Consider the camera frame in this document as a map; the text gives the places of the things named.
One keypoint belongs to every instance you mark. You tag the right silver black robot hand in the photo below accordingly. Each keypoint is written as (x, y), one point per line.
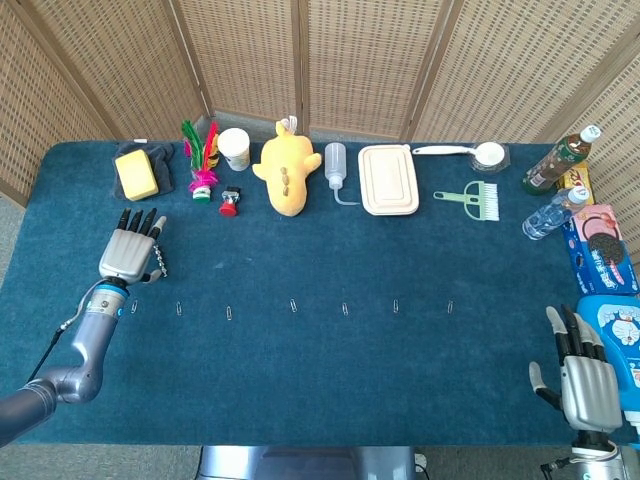
(592, 395)

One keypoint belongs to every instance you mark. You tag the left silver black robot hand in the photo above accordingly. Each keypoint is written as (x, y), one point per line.
(125, 255)

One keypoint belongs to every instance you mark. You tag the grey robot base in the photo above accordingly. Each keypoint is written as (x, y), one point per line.
(300, 465)

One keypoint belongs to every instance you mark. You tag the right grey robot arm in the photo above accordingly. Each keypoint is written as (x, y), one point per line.
(597, 470)

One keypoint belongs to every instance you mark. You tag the blue detergent bottle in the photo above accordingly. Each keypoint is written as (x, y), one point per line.
(622, 340)

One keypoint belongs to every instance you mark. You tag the yellow sponge block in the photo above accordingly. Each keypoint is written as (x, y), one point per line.
(136, 175)

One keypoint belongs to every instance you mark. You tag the dark grey cloth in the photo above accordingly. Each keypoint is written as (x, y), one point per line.
(166, 170)

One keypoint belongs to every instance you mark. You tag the colourful feather shuttlecock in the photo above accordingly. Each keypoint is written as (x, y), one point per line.
(202, 182)

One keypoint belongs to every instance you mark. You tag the blue pink cookie box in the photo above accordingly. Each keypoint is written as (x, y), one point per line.
(600, 270)

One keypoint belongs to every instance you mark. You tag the white paper cup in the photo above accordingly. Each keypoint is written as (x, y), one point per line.
(234, 150)

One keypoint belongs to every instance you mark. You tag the clear water bottle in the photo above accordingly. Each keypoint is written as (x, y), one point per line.
(545, 220)

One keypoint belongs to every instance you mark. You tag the yellow plush toy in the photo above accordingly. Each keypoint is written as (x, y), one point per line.
(287, 170)

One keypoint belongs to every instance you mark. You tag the yellow snack box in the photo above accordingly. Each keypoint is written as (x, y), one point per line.
(577, 177)

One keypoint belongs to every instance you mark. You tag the clear squeeze wash bottle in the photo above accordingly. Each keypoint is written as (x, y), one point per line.
(335, 165)

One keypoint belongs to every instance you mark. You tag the blue carpet table cover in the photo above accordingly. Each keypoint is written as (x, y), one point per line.
(320, 375)

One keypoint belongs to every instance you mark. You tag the silver foil dish stack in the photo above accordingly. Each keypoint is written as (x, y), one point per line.
(505, 165)

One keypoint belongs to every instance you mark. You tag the white plastic ladle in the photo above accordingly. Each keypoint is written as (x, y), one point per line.
(487, 154)

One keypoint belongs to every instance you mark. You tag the beige lidded lunch box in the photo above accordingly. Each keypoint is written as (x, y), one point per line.
(388, 180)

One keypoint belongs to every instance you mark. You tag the bamboo folding screen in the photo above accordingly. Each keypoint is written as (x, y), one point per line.
(350, 60)

